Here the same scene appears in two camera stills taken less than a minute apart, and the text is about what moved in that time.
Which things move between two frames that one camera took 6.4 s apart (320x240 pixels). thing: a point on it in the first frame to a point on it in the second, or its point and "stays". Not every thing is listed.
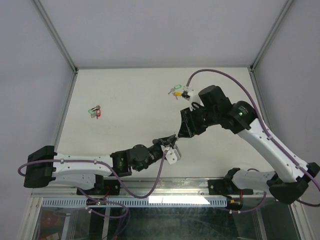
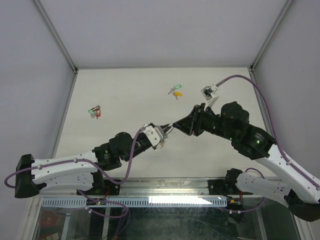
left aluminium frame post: (59, 41) stays
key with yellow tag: (177, 94) stays
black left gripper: (170, 141) to (165, 128)
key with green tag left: (93, 113) stays
